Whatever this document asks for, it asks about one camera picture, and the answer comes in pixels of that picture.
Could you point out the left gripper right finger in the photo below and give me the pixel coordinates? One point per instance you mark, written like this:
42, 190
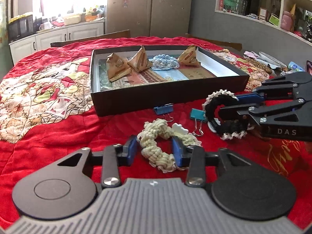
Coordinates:
196, 159

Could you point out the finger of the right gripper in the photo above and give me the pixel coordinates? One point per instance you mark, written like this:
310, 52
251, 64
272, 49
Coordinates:
251, 98
236, 112

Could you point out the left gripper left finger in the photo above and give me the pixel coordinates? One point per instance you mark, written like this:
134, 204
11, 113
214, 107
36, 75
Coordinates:
111, 158

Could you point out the black white-trimmed scrunchie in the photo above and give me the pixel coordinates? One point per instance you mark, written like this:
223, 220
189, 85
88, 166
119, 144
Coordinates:
225, 129

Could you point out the teal binder clip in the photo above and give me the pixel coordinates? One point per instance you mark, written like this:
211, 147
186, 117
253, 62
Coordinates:
199, 118

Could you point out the cream crochet scrunchie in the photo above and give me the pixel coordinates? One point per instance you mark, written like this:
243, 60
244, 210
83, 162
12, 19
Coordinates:
152, 138

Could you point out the blue binder clip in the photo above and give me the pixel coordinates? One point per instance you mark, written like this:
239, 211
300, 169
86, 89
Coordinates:
165, 111

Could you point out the brown pyramid packet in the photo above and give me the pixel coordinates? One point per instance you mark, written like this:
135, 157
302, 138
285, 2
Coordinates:
117, 67
140, 62
188, 57

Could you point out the light blue crochet scrunchie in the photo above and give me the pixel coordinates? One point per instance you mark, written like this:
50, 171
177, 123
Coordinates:
164, 62

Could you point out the white hair clip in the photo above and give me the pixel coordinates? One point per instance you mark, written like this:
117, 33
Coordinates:
179, 129

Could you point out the white plate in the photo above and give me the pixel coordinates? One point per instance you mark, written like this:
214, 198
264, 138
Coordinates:
272, 60

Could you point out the smartphone with lit screen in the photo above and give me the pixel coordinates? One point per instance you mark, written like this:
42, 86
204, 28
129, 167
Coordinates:
309, 67

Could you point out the black shallow cardboard box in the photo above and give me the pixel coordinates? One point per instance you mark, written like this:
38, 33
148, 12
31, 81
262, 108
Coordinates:
155, 87

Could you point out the dark wooden chair back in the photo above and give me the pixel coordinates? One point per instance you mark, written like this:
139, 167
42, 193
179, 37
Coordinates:
114, 35

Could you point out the silver double-door refrigerator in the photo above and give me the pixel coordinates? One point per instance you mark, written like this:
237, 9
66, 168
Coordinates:
161, 18

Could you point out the white storage container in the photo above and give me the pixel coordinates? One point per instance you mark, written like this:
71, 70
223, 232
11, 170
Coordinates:
71, 19

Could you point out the white kitchen cabinet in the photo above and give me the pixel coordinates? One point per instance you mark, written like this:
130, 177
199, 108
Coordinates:
42, 40

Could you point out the white mug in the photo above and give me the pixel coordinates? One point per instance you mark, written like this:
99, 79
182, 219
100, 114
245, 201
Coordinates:
45, 26

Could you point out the black microwave oven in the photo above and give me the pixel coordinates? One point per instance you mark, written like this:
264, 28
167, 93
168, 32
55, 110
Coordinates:
20, 27

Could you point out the white wall shelf unit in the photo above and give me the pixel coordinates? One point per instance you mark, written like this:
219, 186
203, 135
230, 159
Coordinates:
270, 12

